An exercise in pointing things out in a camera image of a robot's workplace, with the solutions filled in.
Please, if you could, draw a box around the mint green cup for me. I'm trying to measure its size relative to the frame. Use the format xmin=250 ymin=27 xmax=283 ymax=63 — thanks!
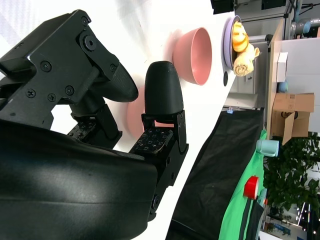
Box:
xmin=256 ymin=138 xmax=280 ymax=158

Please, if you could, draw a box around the yellow croissant bread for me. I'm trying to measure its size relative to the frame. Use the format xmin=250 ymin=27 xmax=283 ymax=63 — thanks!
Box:
xmin=231 ymin=21 xmax=251 ymax=53

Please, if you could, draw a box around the green cloth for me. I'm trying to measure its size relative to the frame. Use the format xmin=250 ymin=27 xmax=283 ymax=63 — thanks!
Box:
xmin=217 ymin=128 xmax=270 ymax=240

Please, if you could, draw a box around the light wooden panel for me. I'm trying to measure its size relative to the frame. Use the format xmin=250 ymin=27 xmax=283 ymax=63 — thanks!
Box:
xmin=265 ymin=18 xmax=286 ymax=139

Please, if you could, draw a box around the brown cardboard box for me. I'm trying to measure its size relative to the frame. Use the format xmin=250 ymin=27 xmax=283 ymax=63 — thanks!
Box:
xmin=270 ymin=92 xmax=316 ymax=146

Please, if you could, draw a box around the black backdrop cloth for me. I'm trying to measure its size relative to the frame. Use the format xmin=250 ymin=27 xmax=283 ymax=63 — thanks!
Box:
xmin=166 ymin=106 xmax=266 ymax=240

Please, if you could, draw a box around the grey blue-jointed robot arm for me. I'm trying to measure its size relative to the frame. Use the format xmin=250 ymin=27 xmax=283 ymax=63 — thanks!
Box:
xmin=290 ymin=0 xmax=320 ymax=34

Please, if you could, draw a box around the pink plastic bowl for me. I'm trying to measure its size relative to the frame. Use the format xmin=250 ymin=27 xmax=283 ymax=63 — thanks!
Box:
xmin=172 ymin=26 xmax=213 ymax=86
xmin=126 ymin=86 xmax=176 ymax=141

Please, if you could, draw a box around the small white box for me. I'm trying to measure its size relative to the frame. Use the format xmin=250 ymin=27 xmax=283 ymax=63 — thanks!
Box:
xmin=275 ymin=52 xmax=289 ymax=83

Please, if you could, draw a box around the beige swirl bread roll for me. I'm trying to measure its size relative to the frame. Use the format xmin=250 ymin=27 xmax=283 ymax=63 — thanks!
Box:
xmin=232 ymin=46 xmax=261 ymax=77

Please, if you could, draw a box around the purple plate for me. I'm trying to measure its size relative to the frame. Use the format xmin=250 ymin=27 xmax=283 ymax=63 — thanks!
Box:
xmin=220 ymin=15 xmax=251 ymax=74

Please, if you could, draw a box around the green leafy plant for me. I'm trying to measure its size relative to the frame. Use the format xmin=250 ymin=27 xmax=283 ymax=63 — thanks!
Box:
xmin=262 ymin=131 xmax=320 ymax=222

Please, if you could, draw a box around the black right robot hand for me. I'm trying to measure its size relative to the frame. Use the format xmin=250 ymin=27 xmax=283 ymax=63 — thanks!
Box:
xmin=0 ymin=9 xmax=190 ymax=240

